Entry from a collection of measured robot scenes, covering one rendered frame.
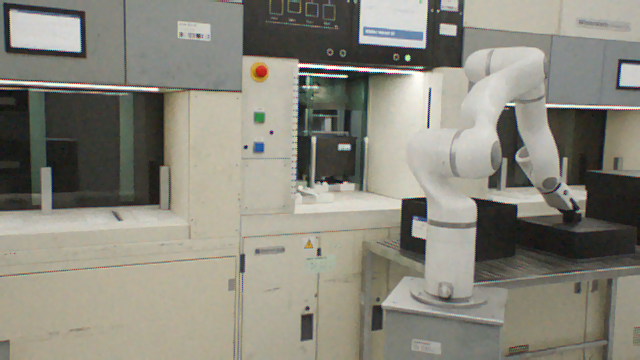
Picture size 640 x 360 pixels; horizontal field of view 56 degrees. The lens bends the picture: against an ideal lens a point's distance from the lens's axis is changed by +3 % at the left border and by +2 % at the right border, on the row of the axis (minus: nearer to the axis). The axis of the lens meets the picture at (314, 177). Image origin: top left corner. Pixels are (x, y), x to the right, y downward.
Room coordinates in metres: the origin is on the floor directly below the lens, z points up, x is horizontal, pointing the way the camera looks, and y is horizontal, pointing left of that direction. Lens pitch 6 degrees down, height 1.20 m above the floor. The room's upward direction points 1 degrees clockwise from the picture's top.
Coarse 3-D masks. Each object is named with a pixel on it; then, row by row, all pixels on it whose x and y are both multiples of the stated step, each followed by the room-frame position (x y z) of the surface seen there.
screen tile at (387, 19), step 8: (368, 0) 2.15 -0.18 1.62; (376, 0) 2.17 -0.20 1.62; (384, 0) 2.18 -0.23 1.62; (392, 0) 2.20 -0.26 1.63; (392, 8) 2.20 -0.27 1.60; (368, 16) 2.16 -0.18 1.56; (376, 16) 2.17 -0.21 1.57; (384, 16) 2.18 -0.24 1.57; (392, 16) 2.20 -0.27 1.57; (384, 24) 2.18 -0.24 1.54; (392, 24) 2.20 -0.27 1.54
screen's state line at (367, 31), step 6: (366, 30) 2.15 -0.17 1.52; (372, 30) 2.16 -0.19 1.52; (378, 30) 2.17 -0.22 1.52; (384, 30) 2.18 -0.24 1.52; (390, 30) 2.19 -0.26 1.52; (396, 30) 2.21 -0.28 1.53; (402, 30) 2.22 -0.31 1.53; (372, 36) 2.16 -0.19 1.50; (378, 36) 2.17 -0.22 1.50; (384, 36) 2.18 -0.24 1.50; (390, 36) 2.19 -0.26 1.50; (396, 36) 2.21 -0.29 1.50; (402, 36) 2.22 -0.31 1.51; (408, 36) 2.23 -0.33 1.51; (414, 36) 2.24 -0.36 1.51; (420, 36) 2.25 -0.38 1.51
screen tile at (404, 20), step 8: (400, 0) 2.21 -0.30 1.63; (408, 0) 2.22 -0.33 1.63; (416, 0) 2.24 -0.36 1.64; (424, 0) 2.25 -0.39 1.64; (416, 8) 2.24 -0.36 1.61; (400, 16) 2.21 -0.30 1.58; (408, 16) 2.23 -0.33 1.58; (416, 16) 2.24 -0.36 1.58; (400, 24) 2.21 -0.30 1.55; (408, 24) 2.23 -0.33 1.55; (416, 24) 2.24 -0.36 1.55
